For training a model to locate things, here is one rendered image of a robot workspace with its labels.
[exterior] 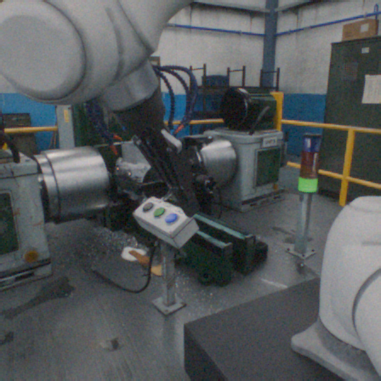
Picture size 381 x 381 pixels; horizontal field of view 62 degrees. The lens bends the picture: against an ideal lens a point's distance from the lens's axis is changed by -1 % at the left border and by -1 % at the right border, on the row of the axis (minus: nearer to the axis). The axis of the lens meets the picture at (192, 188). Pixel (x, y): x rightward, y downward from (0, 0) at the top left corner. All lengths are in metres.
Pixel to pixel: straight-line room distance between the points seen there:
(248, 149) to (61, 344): 1.06
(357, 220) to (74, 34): 0.43
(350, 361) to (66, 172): 0.87
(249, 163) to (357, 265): 1.08
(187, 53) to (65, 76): 6.87
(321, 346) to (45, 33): 0.58
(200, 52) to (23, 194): 6.48
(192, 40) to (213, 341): 6.81
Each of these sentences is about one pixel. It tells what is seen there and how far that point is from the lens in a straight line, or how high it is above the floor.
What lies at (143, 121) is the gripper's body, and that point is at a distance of 0.48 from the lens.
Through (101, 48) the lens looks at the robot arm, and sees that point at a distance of 0.26.
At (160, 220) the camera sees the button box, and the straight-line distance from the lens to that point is 0.76.
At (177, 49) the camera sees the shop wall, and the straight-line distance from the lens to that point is 7.01.
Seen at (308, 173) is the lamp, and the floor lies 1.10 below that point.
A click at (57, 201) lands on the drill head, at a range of 1.07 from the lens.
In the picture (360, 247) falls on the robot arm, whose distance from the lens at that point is 0.51.
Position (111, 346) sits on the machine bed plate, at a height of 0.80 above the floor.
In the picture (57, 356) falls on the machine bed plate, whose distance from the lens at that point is 0.83.
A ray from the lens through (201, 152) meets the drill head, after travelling 1.34.
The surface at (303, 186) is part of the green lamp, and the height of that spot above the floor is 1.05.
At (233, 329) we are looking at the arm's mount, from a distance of 0.67.
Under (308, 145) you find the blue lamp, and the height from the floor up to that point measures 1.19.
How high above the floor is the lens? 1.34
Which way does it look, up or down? 16 degrees down
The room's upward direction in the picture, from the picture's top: straight up
